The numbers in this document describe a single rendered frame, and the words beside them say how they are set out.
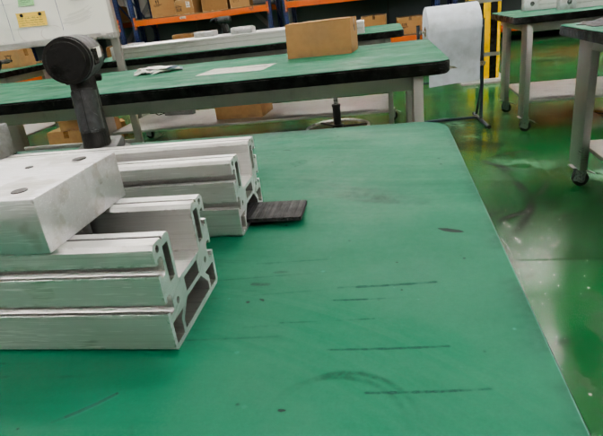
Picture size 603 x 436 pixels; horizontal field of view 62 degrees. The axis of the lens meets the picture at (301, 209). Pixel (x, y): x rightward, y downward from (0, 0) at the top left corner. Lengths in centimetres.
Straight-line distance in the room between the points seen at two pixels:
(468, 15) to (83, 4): 258
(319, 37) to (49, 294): 209
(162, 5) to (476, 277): 1050
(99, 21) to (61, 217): 327
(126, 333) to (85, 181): 12
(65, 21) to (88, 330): 342
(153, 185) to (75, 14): 318
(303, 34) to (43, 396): 215
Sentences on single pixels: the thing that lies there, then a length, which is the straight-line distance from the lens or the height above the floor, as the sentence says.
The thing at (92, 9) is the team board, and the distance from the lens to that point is 365.
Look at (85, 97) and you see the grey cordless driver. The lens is 76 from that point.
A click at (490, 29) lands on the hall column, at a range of 597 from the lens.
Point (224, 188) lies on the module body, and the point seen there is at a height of 84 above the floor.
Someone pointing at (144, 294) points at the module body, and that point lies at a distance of 37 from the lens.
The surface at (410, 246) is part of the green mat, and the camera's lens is 48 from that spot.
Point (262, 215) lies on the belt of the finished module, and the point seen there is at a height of 79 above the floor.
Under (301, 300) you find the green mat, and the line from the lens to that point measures 41.
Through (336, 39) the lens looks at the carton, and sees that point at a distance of 237.
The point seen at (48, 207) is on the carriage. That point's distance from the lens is 38.
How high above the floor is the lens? 100
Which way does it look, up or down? 22 degrees down
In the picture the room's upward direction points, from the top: 7 degrees counter-clockwise
